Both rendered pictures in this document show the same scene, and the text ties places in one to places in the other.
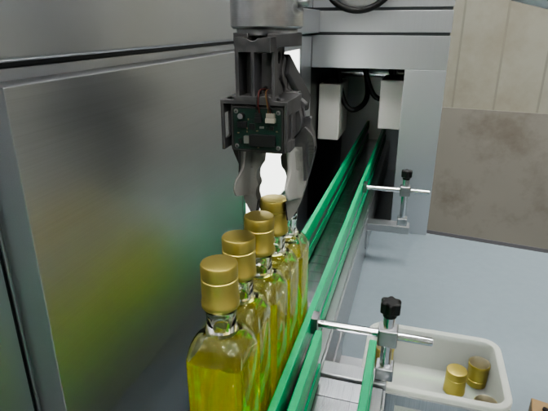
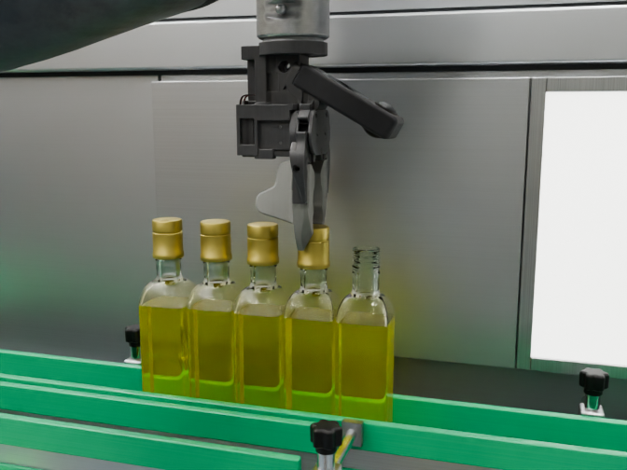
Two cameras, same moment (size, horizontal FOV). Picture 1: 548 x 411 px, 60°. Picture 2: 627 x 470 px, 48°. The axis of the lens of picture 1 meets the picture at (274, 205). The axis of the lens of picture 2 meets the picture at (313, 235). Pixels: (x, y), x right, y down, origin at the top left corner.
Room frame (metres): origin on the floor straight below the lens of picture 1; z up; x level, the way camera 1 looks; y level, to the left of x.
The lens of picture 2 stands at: (0.55, -0.75, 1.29)
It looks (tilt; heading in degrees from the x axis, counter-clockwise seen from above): 10 degrees down; 90
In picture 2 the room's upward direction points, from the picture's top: straight up
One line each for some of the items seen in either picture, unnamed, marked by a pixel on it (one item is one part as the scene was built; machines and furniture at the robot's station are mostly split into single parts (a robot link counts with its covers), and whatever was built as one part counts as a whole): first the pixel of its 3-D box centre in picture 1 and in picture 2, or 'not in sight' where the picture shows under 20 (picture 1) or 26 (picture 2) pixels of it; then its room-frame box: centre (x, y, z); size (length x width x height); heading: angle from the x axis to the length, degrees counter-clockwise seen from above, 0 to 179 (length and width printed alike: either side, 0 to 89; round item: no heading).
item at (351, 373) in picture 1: (352, 389); not in sight; (0.57, -0.12, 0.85); 0.09 x 0.04 x 0.07; 74
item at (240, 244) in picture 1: (239, 255); (215, 240); (0.44, 0.04, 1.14); 0.04 x 0.04 x 0.04
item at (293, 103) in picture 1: (266, 92); (286, 103); (0.52, 0.01, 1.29); 0.09 x 0.08 x 0.12; 164
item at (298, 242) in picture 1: (285, 298); (364, 386); (0.60, -0.02, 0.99); 0.06 x 0.06 x 0.21; 74
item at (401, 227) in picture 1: (393, 209); not in sight; (1.18, -0.32, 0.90); 0.17 x 0.05 x 0.23; 74
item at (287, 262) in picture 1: (273, 320); (313, 380); (0.55, 0.00, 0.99); 0.06 x 0.06 x 0.21; 74
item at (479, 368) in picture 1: (477, 373); not in sight; (0.67, -0.35, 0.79); 0.04 x 0.04 x 0.04
